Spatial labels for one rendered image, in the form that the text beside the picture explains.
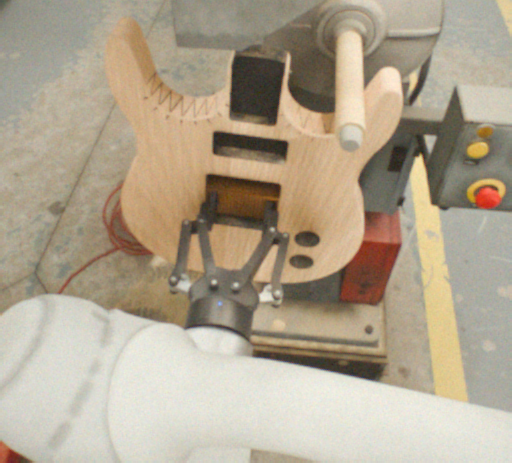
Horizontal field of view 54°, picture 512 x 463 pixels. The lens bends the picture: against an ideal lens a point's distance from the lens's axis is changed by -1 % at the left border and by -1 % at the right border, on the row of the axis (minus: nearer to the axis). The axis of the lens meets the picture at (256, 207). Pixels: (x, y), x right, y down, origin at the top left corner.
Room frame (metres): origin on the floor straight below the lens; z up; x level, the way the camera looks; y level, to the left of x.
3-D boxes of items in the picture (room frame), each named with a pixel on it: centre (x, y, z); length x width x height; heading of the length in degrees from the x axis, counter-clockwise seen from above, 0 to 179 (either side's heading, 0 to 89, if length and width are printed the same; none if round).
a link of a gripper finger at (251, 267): (0.35, 0.00, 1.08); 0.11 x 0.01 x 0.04; 152
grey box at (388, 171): (0.85, -0.30, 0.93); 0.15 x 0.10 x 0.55; 174
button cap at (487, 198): (0.56, -0.39, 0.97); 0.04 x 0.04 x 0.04; 84
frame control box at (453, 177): (0.69, -0.38, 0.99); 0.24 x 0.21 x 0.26; 174
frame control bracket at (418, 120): (0.70, -0.32, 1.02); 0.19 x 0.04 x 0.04; 84
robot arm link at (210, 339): (0.22, 0.05, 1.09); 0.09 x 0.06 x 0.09; 83
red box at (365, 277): (0.85, -0.31, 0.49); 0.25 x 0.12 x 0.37; 174
